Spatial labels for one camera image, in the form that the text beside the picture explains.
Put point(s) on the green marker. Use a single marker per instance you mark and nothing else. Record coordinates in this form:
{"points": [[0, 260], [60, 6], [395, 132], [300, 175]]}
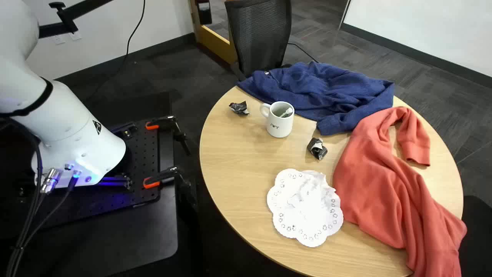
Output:
{"points": [[284, 110]]}

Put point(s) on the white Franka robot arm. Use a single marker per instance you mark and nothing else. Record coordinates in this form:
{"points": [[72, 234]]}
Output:
{"points": [[66, 127]]}

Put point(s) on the white mug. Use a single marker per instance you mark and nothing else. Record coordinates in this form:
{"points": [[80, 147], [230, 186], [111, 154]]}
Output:
{"points": [[280, 124]]}

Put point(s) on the black crumpled binder clip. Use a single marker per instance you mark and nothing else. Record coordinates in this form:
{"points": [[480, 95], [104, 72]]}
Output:
{"points": [[240, 107], [317, 147]]}

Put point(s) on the black clamp orange trigger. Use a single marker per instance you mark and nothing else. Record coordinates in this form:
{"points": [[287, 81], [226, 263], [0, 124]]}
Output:
{"points": [[163, 177], [166, 124]]}

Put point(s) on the white paper doily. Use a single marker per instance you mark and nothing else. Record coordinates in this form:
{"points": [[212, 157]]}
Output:
{"points": [[304, 207]]}

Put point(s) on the blue sweater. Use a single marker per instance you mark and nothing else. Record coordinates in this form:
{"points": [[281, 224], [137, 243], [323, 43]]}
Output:
{"points": [[327, 94]]}

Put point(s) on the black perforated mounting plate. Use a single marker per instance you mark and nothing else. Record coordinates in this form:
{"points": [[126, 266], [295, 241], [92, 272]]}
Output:
{"points": [[146, 154]]}

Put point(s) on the black office chair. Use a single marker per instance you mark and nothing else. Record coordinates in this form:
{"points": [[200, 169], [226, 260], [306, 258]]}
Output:
{"points": [[258, 32]]}

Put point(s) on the orange sweater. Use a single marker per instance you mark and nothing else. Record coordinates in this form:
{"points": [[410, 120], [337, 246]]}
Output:
{"points": [[389, 189]]}

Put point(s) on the black robot cart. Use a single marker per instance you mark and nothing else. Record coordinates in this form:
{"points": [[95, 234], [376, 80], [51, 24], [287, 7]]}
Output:
{"points": [[117, 240]]}

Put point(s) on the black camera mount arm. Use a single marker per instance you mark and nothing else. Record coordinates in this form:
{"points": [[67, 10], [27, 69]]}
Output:
{"points": [[67, 15]]}

